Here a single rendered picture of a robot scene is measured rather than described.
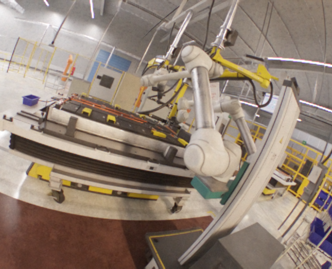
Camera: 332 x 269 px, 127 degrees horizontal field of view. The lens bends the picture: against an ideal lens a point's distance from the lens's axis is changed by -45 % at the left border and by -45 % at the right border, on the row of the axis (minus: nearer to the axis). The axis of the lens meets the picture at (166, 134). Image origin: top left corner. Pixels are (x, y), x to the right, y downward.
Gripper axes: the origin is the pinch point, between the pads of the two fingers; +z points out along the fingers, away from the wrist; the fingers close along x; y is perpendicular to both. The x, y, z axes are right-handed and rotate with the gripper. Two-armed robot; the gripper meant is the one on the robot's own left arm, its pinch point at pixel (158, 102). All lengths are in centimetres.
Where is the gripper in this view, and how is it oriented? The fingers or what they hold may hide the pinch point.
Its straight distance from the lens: 162.8
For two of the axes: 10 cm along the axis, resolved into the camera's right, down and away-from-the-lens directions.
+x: -0.3, -7.1, 7.0
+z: -1.5, 7.0, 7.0
